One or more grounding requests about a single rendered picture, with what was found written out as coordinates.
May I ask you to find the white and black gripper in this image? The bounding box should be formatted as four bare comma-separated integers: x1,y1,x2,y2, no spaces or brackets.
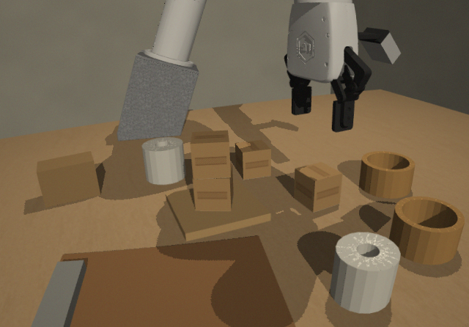
284,0,372,133

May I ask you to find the grey cylinder with central hole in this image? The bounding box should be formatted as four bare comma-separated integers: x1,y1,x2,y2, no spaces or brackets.
142,137,186,185
330,232,401,314

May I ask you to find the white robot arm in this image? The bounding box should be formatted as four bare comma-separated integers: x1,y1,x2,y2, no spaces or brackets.
144,0,401,67

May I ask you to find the tan hollow cylinder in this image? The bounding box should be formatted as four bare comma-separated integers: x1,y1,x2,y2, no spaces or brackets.
359,151,415,199

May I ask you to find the brown cardboard box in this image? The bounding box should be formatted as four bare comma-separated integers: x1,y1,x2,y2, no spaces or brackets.
193,163,234,211
235,140,271,180
294,162,343,212
191,131,231,180

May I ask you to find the brown wooden ring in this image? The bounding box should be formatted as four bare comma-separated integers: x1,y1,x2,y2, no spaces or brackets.
389,196,465,265

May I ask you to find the brown cardboard carton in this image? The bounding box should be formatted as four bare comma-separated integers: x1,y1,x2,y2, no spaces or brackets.
37,151,100,207

